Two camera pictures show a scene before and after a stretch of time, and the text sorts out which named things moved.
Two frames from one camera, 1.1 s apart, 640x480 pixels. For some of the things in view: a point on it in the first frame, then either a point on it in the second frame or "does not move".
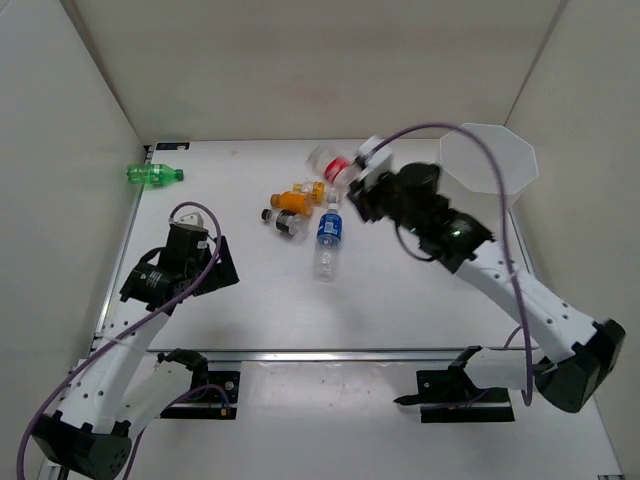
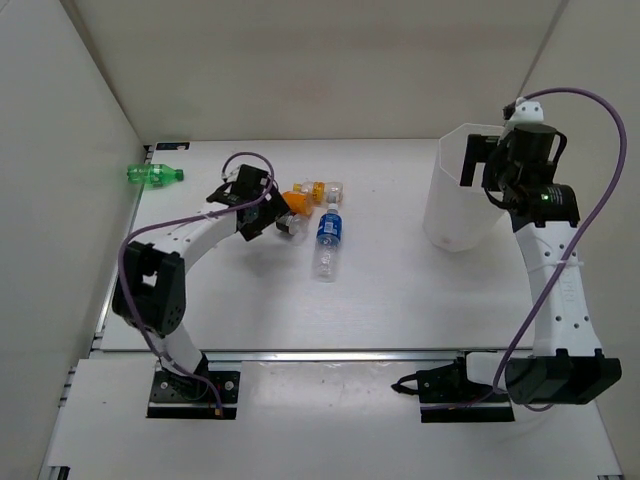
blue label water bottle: (328, 239) does not move
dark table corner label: (173, 145) does not move
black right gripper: (365, 199) -> (480, 148)
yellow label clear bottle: (322, 192) does not move
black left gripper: (221, 274) -> (275, 207)
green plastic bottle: (154, 175) does not move
